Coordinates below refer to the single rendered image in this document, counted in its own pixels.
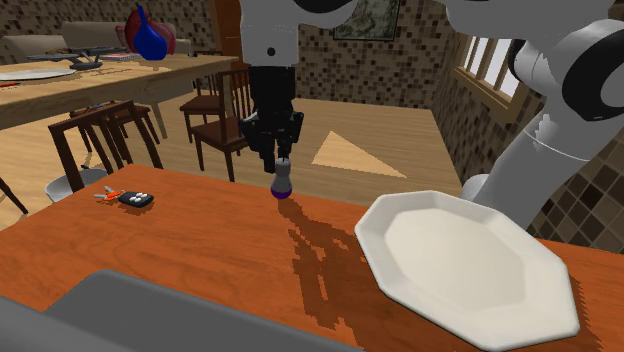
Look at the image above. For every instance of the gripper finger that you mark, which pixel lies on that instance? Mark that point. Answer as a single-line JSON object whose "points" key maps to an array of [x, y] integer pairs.
{"points": [[285, 151], [269, 160]]}

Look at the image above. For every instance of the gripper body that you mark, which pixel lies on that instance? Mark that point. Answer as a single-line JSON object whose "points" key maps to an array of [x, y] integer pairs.
{"points": [[272, 97]]}

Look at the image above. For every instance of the grey shaker with purple base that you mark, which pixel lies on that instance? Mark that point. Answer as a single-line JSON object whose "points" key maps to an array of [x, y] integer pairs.
{"points": [[282, 183]]}

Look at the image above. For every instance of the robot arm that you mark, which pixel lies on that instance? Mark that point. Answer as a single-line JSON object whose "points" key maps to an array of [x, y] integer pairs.
{"points": [[546, 63]]}

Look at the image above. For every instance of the dark brown wooden chair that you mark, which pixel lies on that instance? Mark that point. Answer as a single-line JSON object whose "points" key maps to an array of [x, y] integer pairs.
{"points": [[219, 134], [200, 103], [61, 146], [12, 195], [140, 113]]}

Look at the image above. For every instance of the brown wooden door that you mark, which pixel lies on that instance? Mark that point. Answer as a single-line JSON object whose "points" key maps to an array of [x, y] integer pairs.
{"points": [[226, 29]]}

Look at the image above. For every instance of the blue vase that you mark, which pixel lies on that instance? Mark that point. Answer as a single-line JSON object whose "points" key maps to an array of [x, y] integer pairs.
{"points": [[148, 44]]}

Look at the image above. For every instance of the black key fob with keys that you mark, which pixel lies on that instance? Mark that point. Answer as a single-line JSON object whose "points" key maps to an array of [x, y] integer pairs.
{"points": [[136, 199]]}

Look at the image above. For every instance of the light wooden dining table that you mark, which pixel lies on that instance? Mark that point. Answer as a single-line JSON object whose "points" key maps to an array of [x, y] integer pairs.
{"points": [[122, 78]]}

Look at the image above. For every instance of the red round vase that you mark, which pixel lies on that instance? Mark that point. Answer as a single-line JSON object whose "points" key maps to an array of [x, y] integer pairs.
{"points": [[130, 27]]}

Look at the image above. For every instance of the dark grey model aircraft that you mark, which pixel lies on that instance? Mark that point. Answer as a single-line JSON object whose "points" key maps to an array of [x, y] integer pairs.
{"points": [[85, 61]]}

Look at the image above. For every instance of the beige sofa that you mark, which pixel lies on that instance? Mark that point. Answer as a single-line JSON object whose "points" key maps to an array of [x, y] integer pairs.
{"points": [[83, 31]]}

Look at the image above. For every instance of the white octagonal plate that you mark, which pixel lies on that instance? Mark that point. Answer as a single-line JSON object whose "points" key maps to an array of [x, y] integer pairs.
{"points": [[453, 263]]}

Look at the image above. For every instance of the grey bucket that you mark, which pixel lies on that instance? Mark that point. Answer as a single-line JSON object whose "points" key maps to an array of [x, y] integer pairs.
{"points": [[61, 187]]}

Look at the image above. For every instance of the wooden framed window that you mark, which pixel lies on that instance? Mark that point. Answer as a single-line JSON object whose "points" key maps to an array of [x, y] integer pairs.
{"points": [[492, 63]]}

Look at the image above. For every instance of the round white plate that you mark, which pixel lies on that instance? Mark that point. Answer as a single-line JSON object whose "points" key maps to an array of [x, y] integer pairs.
{"points": [[29, 74]]}

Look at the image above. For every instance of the red pen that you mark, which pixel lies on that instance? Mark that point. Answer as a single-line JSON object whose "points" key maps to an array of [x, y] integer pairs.
{"points": [[8, 85]]}

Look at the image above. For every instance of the framed wall picture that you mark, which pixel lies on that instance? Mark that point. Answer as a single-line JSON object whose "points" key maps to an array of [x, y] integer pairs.
{"points": [[370, 19]]}

